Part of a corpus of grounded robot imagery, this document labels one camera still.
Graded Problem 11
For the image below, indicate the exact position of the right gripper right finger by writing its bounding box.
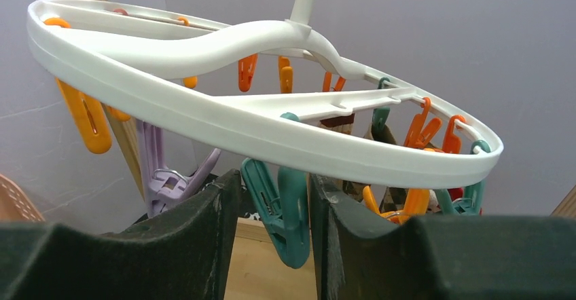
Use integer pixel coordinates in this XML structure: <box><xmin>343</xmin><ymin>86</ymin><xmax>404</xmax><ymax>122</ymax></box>
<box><xmin>309</xmin><ymin>174</ymin><xmax>575</xmax><ymax>299</ymax></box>

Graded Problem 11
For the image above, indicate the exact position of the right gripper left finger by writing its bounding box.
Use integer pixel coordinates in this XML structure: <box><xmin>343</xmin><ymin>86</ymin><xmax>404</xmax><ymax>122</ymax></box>
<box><xmin>1</xmin><ymin>170</ymin><xmax>241</xmax><ymax>299</ymax></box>

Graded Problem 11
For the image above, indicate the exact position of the white round clip hanger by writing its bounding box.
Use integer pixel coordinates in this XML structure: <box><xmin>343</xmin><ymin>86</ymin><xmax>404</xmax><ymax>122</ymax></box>
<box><xmin>26</xmin><ymin>0</ymin><xmax>503</xmax><ymax>189</ymax></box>

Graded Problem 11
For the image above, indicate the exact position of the orange clothes peg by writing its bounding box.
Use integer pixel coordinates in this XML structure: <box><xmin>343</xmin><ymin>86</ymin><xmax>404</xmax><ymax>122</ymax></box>
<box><xmin>43</xmin><ymin>16</ymin><xmax>113</xmax><ymax>155</ymax></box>

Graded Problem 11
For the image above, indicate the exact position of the striped sock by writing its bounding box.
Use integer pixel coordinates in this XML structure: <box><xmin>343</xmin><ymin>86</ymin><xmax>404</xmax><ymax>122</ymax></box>
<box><xmin>319</xmin><ymin>113</ymin><xmax>355</xmax><ymax>134</ymax></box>

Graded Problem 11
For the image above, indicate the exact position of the peach mesh file organizer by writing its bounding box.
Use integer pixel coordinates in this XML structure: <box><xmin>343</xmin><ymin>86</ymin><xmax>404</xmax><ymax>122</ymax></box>
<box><xmin>1</xmin><ymin>175</ymin><xmax>45</xmax><ymax>222</ymax></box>

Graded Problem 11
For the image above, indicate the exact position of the wooden hanger rack frame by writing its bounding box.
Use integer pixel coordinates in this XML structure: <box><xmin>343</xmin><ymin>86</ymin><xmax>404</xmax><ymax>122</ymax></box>
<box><xmin>41</xmin><ymin>0</ymin><xmax>318</xmax><ymax>300</ymax></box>

